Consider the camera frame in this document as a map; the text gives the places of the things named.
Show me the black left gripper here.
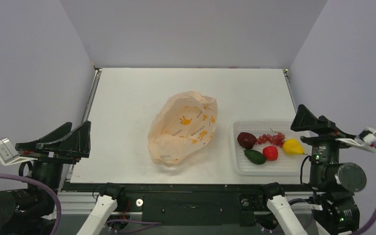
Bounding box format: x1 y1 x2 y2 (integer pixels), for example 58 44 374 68
17 117 91 212

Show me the yellow fake fruit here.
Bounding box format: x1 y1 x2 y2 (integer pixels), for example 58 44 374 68
282 139 305 155

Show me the red fake grape bunch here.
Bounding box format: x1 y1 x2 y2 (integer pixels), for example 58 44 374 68
255 129 285 148

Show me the dark red fake fruit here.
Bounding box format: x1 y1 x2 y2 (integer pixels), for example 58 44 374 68
237 132 257 149

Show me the orange translucent plastic bag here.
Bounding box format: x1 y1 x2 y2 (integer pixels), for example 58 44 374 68
147 91 218 167

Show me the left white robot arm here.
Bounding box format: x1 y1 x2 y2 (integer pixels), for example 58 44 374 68
0 121 91 235

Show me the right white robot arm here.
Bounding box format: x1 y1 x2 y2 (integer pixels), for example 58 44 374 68
290 104 367 235

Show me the white perforated plastic tray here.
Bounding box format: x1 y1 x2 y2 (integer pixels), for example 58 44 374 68
230 119 310 177

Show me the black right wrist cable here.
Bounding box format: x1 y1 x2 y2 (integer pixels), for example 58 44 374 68
299 155 312 186

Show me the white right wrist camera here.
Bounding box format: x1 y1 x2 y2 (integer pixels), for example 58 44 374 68
336 127 376 153

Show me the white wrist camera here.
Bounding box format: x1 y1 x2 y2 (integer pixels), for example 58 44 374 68
336 127 376 153
0 138 36 166

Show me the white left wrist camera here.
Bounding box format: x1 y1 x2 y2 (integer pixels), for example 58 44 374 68
0 138 36 166

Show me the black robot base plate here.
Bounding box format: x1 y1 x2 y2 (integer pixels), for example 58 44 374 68
61 182 306 228

